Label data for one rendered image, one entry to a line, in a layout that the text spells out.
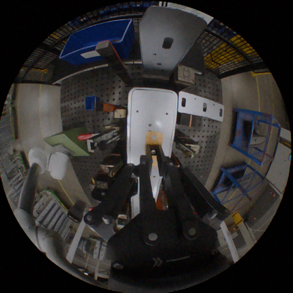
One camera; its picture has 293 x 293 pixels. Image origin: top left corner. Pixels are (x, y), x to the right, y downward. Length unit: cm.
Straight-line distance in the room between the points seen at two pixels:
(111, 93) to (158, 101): 45
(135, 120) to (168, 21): 38
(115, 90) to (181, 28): 66
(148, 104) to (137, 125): 11
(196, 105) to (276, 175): 785
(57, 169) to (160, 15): 92
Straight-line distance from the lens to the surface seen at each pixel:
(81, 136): 37
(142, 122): 42
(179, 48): 28
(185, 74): 43
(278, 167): 797
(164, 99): 43
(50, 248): 41
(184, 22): 22
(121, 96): 76
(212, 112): 54
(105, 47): 33
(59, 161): 86
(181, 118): 47
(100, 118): 81
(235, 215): 760
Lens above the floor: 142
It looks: 69 degrees down
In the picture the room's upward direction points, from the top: 177 degrees counter-clockwise
